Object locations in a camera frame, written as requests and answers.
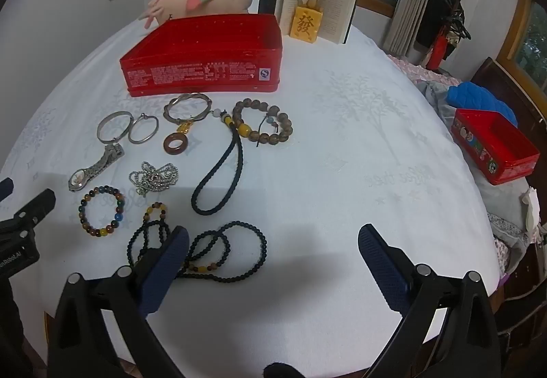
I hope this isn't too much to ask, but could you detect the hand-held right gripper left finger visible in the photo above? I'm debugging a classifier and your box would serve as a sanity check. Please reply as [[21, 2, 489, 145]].
[[46, 225, 191, 378]]

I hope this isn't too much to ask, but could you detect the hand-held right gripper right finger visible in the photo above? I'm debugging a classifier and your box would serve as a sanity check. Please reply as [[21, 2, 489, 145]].
[[357, 223, 501, 378]]

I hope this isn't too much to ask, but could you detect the multicolour bead bracelet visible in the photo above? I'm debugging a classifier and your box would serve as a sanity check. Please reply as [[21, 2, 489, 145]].
[[78, 185, 126, 238]]

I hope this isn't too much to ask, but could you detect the long black bead necklace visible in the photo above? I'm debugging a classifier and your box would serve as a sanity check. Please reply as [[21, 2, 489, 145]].
[[175, 221, 268, 281]]

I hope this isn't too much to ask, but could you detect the large red tin box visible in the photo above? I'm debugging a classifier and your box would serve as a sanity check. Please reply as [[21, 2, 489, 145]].
[[120, 14, 283, 97]]

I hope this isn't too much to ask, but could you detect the silver wristwatch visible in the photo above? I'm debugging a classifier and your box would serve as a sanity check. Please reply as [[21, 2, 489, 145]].
[[68, 143, 125, 193]]

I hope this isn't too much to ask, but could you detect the thick silver bangle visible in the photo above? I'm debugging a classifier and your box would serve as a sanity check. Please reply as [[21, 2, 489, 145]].
[[96, 112, 131, 143]]

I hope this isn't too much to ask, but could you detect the thin silver hoop bangle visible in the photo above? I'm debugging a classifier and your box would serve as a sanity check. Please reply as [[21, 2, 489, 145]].
[[127, 114, 160, 145]]

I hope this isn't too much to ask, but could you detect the small red tin box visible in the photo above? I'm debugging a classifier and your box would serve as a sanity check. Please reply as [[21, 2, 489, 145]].
[[451, 108, 540, 185]]

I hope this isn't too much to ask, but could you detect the white crumpled tissue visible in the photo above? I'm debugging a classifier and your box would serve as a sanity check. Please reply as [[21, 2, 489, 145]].
[[520, 187, 543, 233]]

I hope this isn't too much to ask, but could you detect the grey cloth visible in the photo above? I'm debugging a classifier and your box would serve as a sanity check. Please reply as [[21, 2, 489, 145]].
[[416, 79, 454, 124]]

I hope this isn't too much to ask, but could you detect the blue quilted cloth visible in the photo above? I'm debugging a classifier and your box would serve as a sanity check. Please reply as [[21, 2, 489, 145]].
[[446, 81, 519, 127]]

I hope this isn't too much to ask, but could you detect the pink floral quilt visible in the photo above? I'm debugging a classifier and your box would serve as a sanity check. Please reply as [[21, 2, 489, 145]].
[[387, 54, 456, 84]]

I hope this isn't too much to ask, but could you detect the dark wooden headboard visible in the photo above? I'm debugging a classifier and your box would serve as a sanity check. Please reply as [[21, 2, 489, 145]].
[[470, 56, 547, 127]]

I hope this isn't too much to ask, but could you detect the red fire extinguisher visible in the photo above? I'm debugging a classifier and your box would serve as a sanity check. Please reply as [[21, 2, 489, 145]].
[[426, 29, 450, 71]]

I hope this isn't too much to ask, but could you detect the mouse figurine on yellow block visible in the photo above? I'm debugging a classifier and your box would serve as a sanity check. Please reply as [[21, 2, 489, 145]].
[[289, 0, 333, 41]]

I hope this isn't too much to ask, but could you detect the black jacket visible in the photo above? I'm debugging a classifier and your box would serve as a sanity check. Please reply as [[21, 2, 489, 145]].
[[416, 0, 466, 49]]

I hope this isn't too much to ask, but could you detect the open white book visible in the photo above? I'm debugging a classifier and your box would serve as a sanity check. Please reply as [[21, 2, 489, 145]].
[[273, 0, 362, 44]]

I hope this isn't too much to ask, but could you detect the wooden framed side window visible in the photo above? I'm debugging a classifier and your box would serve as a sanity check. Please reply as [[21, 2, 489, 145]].
[[497, 0, 547, 90]]

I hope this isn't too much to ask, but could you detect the short black bead bracelet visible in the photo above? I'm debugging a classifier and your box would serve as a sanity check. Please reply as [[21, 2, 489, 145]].
[[127, 202, 172, 268]]

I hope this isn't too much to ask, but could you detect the silver chain necklace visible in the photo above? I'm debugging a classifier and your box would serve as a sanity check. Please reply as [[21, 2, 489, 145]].
[[129, 161, 179, 196]]

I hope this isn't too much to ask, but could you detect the brown ring pendant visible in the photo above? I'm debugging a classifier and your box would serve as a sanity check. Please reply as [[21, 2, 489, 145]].
[[163, 132, 193, 156]]

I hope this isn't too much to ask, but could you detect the black braided cord lanyard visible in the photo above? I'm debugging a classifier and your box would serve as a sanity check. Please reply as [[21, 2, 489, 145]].
[[191, 106, 253, 215]]

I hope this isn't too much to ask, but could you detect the twisted silver bracelet gold charm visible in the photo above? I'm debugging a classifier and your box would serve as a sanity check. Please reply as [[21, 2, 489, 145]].
[[163, 92, 213, 136]]

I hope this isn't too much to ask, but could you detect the brown wooden bead bracelet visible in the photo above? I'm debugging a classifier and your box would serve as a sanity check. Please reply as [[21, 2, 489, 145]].
[[232, 99, 294, 143]]

